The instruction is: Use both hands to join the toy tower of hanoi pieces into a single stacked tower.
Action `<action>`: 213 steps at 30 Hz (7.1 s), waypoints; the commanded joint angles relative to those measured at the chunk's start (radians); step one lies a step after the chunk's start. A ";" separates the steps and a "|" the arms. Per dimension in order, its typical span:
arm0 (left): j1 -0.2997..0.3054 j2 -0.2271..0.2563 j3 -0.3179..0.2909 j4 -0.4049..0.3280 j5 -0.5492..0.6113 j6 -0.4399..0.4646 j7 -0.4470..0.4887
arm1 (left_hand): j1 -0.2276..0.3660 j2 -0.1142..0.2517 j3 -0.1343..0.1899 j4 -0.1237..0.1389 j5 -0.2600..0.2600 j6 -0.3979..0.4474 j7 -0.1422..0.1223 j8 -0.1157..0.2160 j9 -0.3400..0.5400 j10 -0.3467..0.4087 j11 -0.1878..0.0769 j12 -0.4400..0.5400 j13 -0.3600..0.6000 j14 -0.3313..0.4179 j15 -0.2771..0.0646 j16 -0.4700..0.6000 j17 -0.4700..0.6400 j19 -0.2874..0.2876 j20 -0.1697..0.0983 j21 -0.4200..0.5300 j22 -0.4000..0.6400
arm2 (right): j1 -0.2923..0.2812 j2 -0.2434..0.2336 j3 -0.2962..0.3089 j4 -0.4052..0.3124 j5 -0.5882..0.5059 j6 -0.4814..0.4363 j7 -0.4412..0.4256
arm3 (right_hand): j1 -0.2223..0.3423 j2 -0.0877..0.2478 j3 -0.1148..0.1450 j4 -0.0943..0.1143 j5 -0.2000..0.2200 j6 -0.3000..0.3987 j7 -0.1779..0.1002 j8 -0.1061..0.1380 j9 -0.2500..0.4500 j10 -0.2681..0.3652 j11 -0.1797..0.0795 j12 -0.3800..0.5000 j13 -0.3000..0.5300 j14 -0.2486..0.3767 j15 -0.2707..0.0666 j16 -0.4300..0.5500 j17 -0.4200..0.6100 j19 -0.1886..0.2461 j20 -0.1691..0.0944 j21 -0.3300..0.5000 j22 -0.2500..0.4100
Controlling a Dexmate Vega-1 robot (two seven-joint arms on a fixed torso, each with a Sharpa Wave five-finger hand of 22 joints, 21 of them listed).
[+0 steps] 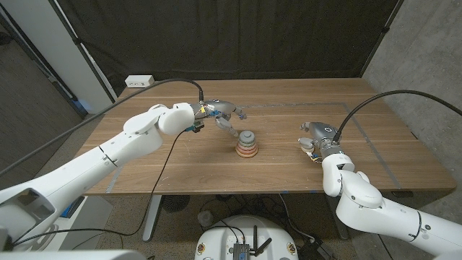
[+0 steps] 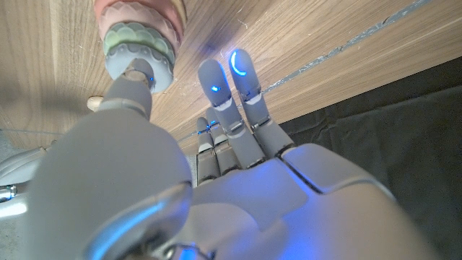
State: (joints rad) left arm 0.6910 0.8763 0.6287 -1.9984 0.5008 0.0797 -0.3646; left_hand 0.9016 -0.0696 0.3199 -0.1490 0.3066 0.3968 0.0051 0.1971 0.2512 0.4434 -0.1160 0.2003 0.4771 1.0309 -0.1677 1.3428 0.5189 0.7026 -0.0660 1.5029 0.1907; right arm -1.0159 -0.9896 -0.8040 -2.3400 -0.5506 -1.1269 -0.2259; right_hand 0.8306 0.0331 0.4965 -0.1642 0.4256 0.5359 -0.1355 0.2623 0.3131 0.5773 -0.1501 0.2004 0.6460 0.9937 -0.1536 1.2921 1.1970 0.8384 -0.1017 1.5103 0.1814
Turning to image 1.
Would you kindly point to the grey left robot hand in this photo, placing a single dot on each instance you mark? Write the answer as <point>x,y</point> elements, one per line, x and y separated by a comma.
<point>218,107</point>

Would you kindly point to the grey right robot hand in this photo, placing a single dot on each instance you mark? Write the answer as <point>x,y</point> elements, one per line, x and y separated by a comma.
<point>323,131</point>

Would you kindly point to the grey hanoi disc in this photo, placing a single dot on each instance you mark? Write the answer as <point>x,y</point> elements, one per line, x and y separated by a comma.
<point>247,135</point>

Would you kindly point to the green hanoi disc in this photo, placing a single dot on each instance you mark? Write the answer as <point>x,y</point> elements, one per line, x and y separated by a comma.
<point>247,144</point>

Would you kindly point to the dusty pink hanoi disc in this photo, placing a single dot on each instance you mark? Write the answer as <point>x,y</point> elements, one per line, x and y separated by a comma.
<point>247,148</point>

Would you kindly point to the coral red hanoi disc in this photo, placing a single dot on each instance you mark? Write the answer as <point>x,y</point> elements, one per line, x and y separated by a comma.
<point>247,152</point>

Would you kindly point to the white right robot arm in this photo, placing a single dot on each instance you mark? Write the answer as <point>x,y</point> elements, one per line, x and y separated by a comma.
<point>361,198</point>

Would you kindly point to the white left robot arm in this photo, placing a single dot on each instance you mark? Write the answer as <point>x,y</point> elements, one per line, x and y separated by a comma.
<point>108,155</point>

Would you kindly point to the large orange hanoi disc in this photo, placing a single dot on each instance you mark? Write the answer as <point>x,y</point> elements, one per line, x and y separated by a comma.
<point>247,156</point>

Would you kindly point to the black backdrop curtain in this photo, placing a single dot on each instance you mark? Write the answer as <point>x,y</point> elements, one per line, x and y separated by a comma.
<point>231,36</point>

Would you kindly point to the white power outlet box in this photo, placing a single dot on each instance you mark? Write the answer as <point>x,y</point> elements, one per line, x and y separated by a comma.
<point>139,81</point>

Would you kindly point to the dark table leg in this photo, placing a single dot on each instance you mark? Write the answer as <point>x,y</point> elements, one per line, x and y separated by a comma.
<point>341,227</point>

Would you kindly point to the black floor fan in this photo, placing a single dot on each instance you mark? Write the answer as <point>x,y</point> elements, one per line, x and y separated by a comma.
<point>175,203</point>

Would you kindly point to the grey floor cylinder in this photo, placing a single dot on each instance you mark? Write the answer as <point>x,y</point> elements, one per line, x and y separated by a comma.
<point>205,218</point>

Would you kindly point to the black floor power strip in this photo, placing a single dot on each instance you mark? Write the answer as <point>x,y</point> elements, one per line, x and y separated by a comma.
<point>314,251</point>

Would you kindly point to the black backdrop stand pole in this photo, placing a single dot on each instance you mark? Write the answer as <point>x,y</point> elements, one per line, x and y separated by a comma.
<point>78,41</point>
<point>386,29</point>

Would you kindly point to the white robot torso base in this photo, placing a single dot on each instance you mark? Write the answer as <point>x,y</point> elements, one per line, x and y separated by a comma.
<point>220,234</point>

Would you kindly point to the light grey table leg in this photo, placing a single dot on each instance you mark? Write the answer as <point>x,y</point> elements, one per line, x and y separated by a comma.
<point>151,216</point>

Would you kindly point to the black antenna radio module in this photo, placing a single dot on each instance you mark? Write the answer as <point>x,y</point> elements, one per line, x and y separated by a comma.
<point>241,251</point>

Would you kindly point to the white pedal board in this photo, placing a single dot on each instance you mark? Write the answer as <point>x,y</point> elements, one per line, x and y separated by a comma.
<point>94,220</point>

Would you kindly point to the blue foot pad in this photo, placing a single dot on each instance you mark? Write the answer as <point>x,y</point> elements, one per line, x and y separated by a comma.
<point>70,209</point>

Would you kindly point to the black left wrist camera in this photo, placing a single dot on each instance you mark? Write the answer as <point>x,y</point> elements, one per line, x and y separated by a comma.
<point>196,127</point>

